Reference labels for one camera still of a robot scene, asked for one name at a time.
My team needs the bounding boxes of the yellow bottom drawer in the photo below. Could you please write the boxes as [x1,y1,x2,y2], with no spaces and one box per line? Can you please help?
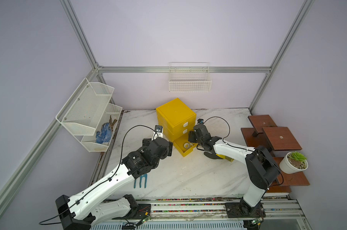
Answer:
[173,133,197,157]

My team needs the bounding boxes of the yellow plastic drawer cabinet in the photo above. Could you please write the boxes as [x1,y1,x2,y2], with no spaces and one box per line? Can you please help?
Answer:
[156,98,197,142]

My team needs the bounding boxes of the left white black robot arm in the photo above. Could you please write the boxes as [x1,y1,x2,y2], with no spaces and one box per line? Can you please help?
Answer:
[55,137,173,230]

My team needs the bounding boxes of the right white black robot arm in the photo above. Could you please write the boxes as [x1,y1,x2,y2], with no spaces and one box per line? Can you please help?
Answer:
[188,124,281,212]

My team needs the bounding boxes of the yellow black work glove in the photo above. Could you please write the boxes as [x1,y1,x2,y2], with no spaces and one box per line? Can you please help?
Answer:
[204,151,234,162]

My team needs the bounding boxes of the blue cloth item on shelf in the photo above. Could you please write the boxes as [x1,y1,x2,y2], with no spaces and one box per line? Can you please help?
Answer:
[95,123,112,144]

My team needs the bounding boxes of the brown wooden stepped shelf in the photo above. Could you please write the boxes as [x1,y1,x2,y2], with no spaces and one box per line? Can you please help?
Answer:
[241,115,310,194]

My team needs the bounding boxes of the potted succulent white pot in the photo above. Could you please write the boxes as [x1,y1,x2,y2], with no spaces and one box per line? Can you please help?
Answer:
[279,151,309,174]

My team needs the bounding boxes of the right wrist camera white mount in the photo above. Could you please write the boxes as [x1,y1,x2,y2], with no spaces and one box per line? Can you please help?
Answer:
[197,118,204,124]

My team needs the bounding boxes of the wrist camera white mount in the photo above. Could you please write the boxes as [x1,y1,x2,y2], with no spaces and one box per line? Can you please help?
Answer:
[152,125,163,140]
[197,118,204,124]

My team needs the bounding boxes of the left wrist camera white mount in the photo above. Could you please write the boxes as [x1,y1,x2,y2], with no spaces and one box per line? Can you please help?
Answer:
[152,125,163,140]

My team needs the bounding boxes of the teal garden fork yellow handle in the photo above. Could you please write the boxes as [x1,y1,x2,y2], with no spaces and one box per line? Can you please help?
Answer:
[139,174,148,188]

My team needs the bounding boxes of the white wire wall basket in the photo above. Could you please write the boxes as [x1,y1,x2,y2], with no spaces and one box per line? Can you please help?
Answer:
[169,62,212,93]

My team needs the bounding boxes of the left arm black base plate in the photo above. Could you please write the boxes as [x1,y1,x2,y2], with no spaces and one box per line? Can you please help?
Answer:
[127,204,151,220]

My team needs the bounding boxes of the white mesh two-tier wall shelf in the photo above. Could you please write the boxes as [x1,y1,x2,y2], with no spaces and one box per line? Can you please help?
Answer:
[55,78,123,152]

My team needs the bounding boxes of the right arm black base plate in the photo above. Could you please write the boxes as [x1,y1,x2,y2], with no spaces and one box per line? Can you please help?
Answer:
[225,203,266,218]

